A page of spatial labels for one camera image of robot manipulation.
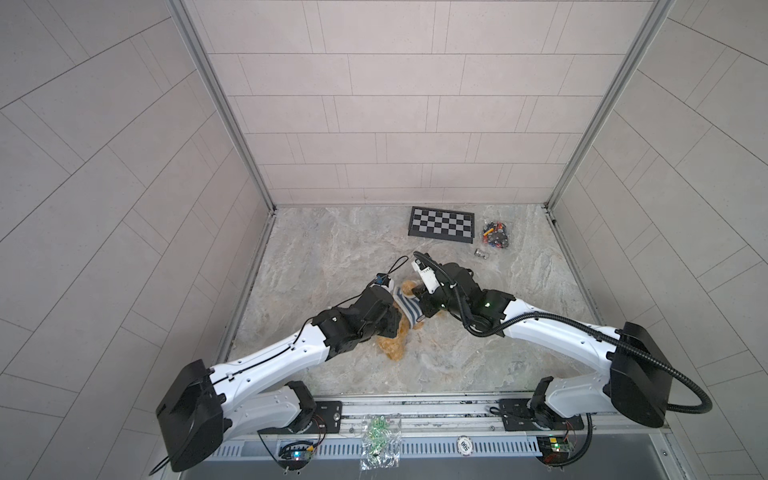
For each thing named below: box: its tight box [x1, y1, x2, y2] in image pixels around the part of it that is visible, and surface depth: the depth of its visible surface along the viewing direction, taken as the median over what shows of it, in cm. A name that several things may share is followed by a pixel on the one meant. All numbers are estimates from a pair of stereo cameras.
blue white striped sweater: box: [392, 286, 426, 327], surface depth 81 cm
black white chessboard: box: [408, 206, 475, 244], surface depth 110 cm
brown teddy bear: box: [378, 280, 425, 361], surface depth 78 cm
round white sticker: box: [456, 435, 474, 457], surface depth 69 cm
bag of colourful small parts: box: [482, 221, 509, 249], surface depth 107 cm
